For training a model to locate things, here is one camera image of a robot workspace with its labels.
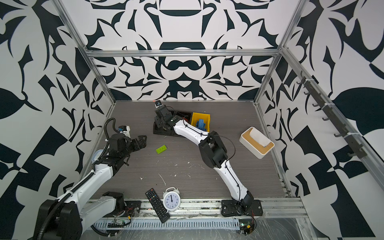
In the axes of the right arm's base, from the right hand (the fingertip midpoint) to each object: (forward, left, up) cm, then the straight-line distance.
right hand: (160, 114), depth 95 cm
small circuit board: (-56, -45, -15) cm, 74 cm away
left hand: (-16, +10, 0) cm, 19 cm away
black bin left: (-4, +1, -12) cm, 13 cm away
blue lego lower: (-3, -26, -8) cm, 27 cm away
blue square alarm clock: (-23, +36, -9) cm, 43 cm away
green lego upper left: (-17, 0, -13) cm, 21 cm away
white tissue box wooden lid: (-16, -60, -10) cm, 63 cm away
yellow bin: (+4, -23, -7) cm, 24 cm away
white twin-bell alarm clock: (-45, -9, -11) cm, 48 cm away
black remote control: (-48, -2, -12) cm, 49 cm away
